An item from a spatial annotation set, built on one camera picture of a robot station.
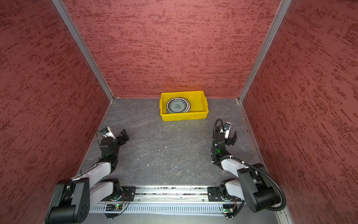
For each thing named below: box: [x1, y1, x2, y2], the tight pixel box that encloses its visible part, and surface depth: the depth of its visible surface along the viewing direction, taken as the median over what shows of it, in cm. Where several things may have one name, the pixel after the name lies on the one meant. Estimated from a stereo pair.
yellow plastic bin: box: [158, 90, 209, 122], surface depth 112 cm
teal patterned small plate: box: [166, 97, 192, 114], surface depth 109 cm
